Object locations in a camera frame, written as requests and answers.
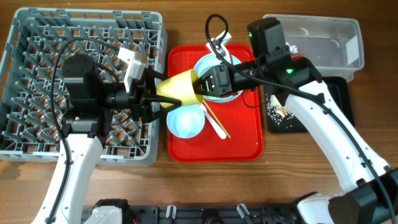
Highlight yellow plastic cup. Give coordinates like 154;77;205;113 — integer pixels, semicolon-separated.
156;69;203;106

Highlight white plastic fork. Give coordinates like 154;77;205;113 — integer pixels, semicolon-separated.
199;104;227;139

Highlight wooden chopstick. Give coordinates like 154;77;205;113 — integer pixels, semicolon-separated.
203;100;231;138

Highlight light blue plate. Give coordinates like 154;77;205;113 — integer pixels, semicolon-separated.
194;54;243;103

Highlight rice and peanut shells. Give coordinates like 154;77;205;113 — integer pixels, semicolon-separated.
266;95;295;125

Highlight black plastic tray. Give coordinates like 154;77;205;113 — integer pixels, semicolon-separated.
267;77;355;134

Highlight red sauce packet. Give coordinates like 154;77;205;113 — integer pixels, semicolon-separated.
291;54;303;60

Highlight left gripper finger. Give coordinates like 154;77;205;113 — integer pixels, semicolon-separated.
141;95;182;122
144;68;168;93

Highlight white napkin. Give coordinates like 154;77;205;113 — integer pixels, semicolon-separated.
286;43;298;54

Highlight red plastic tray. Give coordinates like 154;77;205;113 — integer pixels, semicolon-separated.
167;44;264;162

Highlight clear plastic bin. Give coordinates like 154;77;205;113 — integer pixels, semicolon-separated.
264;14;364;82

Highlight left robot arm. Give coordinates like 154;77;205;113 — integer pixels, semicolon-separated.
34;54;182;223

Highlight light blue small bowl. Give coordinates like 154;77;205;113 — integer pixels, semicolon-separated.
166;105;205;139

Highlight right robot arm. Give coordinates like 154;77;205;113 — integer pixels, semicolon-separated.
193;17;397;223

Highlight grey dishwasher rack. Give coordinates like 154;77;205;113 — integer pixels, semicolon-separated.
1;7;167;162

